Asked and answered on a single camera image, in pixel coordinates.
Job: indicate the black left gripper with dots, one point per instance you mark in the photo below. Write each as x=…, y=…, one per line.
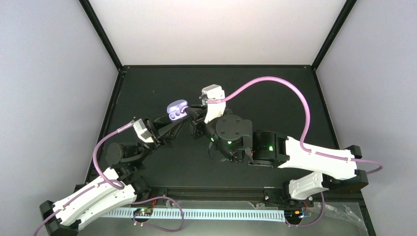
x=158, y=141

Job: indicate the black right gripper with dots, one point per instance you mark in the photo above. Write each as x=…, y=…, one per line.
x=195, y=129

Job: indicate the lavender earbud charging case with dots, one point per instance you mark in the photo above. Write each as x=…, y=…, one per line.
x=174, y=108

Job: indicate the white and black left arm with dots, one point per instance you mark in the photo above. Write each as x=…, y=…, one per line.
x=122, y=183

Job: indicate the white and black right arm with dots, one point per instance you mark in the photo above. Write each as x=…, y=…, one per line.
x=330, y=169

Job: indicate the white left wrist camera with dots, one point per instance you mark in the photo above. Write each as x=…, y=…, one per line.
x=142, y=131

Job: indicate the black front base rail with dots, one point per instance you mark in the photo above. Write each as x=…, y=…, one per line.
x=269, y=196

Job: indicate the light blue slotted cable duct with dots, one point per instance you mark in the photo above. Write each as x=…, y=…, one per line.
x=198, y=214

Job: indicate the black left rear frame post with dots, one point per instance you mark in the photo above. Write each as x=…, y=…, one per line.
x=94, y=20

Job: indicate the black frame post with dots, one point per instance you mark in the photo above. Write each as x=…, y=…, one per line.
x=334, y=30
x=94, y=20

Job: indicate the black right rear frame post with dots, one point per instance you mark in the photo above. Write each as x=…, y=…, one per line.
x=334, y=30

